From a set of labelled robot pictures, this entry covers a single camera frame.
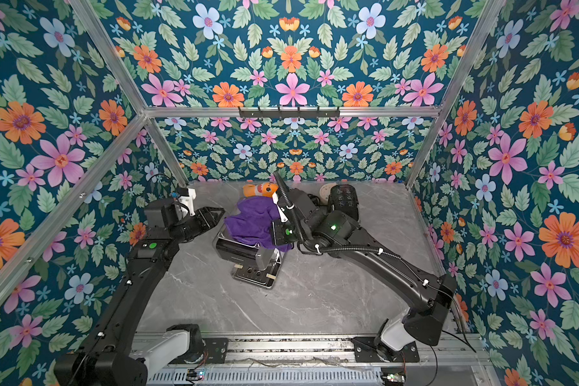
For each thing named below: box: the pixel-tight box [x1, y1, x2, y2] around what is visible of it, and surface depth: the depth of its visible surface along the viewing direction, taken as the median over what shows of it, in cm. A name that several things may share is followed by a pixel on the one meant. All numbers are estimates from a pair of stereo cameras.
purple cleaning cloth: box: [224, 196, 293, 253], surface depth 70 cm
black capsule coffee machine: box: [327, 183, 360, 222], surface depth 86 cm
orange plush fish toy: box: [242, 181, 280, 198], surface depth 109 cm
